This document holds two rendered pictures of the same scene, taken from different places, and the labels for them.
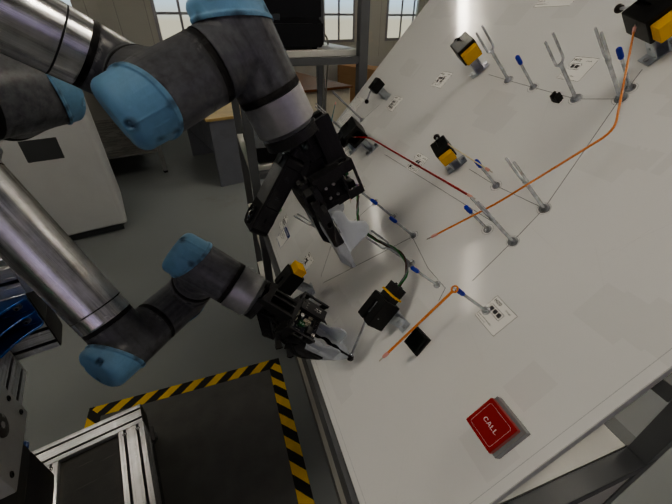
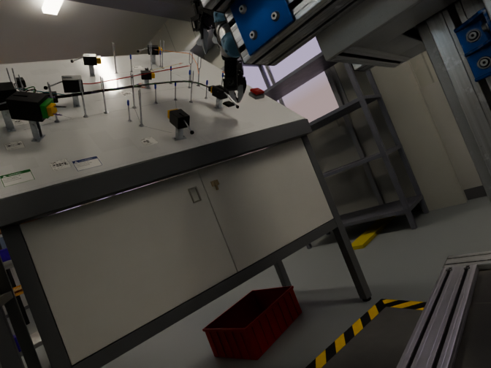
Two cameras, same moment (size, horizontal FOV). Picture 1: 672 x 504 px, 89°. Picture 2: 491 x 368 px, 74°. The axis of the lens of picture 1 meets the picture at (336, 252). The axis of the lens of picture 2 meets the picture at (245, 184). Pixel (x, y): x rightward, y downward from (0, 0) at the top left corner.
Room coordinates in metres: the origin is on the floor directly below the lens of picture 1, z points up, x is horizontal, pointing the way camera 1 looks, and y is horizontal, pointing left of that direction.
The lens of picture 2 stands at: (0.88, 1.25, 0.65)
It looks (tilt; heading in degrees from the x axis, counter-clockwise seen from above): 2 degrees up; 255
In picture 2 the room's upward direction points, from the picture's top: 22 degrees counter-clockwise
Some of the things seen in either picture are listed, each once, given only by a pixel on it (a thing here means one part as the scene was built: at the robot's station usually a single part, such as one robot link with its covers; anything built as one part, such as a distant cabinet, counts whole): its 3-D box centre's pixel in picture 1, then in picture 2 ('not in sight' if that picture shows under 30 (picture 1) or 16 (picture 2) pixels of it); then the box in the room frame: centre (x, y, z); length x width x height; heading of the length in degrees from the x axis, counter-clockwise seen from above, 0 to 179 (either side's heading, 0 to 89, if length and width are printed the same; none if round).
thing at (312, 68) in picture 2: not in sight; (324, 131); (-0.57, -1.15, 0.89); 0.93 x 0.39 x 1.78; 122
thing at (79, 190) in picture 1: (45, 136); not in sight; (2.78, 2.32, 0.78); 0.79 x 0.69 x 1.56; 32
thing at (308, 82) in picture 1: (292, 104); not in sight; (6.00, 0.71, 0.40); 2.34 x 0.77 x 0.80; 32
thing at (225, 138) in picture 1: (225, 135); not in sight; (4.29, 1.37, 0.37); 1.33 x 0.69 x 0.73; 33
